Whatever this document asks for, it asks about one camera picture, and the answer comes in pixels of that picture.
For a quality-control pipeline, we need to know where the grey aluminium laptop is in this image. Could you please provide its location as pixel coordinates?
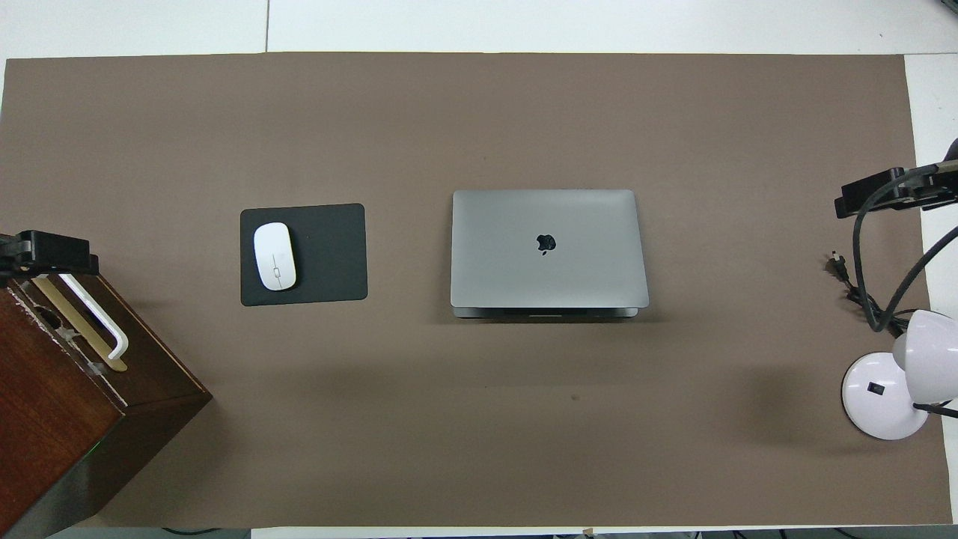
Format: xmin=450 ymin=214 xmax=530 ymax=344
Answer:
xmin=451 ymin=189 xmax=650 ymax=320

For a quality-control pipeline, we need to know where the dark brown wooden box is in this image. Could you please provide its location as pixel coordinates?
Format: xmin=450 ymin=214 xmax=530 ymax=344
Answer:
xmin=0 ymin=255 xmax=213 ymax=536

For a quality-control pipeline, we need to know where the white desk lamp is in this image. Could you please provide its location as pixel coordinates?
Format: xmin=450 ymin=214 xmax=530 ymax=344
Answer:
xmin=841 ymin=309 xmax=958 ymax=441

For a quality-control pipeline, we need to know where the white computer mouse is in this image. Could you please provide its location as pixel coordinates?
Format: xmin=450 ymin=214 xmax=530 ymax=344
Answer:
xmin=253 ymin=222 xmax=297 ymax=291

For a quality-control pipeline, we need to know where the brown table mat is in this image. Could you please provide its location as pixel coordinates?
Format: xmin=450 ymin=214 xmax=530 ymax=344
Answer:
xmin=0 ymin=51 xmax=953 ymax=529

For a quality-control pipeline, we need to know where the black mouse pad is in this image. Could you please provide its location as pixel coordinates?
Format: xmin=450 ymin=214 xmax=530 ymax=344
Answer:
xmin=239 ymin=203 xmax=369 ymax=307

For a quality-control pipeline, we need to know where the brass handle plate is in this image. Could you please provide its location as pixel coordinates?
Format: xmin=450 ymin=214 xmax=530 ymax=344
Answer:
xmin=30 ymin=275 xmax=128 ymax=373

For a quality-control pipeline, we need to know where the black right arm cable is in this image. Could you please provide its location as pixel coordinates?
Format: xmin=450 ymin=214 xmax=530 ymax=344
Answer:
xmin=852 ymin=166 xmax=958 ymax=334

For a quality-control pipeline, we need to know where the white box handle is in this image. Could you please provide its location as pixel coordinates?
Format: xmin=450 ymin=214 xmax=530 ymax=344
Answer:
xmin=58 ymin=272 xmax=129 ymax=361

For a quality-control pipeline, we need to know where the black lamp power cable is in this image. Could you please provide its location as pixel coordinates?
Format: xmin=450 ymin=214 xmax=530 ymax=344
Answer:
xmin=825 ymin=252 xmax=958 ymax=418

